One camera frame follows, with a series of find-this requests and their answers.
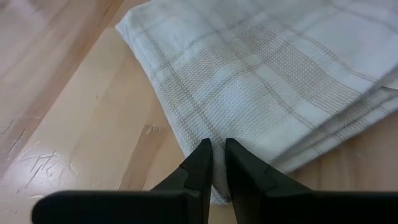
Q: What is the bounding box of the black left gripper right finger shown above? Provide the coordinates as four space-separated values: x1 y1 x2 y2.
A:
224 138 398 224

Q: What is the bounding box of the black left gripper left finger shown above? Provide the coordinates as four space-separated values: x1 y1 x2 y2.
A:
30 138 215 224

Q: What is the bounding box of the white plaid towel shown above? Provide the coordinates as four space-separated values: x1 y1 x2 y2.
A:
115 0 398 205

